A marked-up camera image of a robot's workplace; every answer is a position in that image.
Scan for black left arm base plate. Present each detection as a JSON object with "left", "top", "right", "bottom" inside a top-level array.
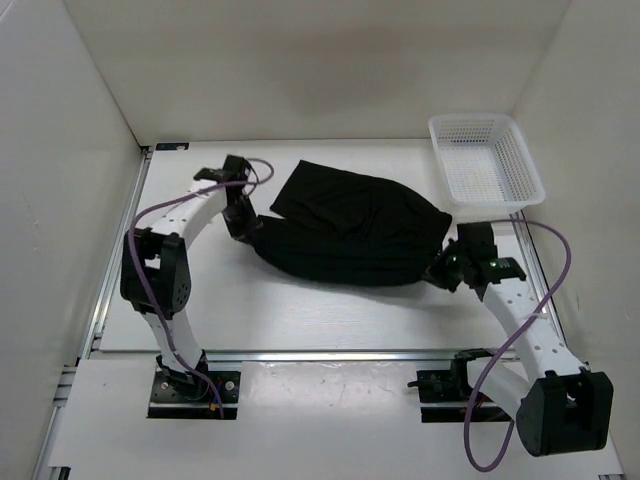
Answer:
[{"left": 147, "top": 370, "right": 241, "bottom": 421}]

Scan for small blue label sticker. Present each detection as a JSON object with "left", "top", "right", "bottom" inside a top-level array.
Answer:
[{"left": 155, "top": 142, "right": 190, "bottom": 151}]

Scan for aluminium table edge rail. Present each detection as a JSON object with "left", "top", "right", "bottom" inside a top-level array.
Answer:
[{"left": 71, "top": 348, "right": 469, "bottom": 366}]

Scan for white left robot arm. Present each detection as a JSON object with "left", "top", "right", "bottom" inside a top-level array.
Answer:
[{"left": 120, "top": 167, "right": 259, "bottom": 400}]

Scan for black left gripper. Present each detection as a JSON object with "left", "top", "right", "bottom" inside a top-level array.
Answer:
[{"left": 220, "top": 195, "right": 261, "bottom": 246}]

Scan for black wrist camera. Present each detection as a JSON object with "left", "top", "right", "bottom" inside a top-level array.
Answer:
[
  {"left": 457, "top": 222, "right": 526, "bottom": 287},
  {"left": 193, "top": 155, "right": 251, "bottom": 183}
]

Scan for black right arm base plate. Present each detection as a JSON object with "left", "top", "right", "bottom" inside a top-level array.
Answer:
[{"left": 407, "top": 349, "right": 492, "bottom": 424}]

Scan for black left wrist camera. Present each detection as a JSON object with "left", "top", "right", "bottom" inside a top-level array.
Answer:
[{"left": 193, "top": 155, "right": 251, "bottom": 183}]

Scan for white plastic mesh basket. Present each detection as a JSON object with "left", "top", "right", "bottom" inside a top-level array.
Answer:
[{"left": 428, "top": 113, "right": 545, "bottom": 217}]

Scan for black shorts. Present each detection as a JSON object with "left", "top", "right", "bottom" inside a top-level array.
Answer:
[{"left": 250, "top": 160, "right": 453, "bottom": 287}]

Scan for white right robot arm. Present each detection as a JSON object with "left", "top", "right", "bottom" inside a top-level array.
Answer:
[{"left": 424, "top": 222, "right": 614, "bottom": 457}]

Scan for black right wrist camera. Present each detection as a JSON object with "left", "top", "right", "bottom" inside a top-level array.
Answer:
[{"left": 457, "top": 222, "right": 526, "bottom": 287}]

